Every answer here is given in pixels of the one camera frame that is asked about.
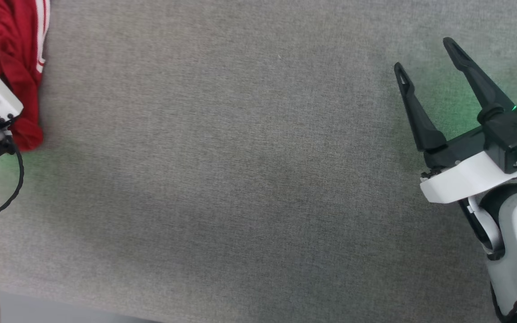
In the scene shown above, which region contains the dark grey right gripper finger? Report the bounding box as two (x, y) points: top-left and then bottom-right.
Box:
(394, 62), (448, 152)
(443, 37), (515, 126)

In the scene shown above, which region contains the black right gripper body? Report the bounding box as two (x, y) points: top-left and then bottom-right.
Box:
(422, 100), (517, 177)

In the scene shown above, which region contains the red white-sleeved garment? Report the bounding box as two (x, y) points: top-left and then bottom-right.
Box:
(0, 0), (51, 152)

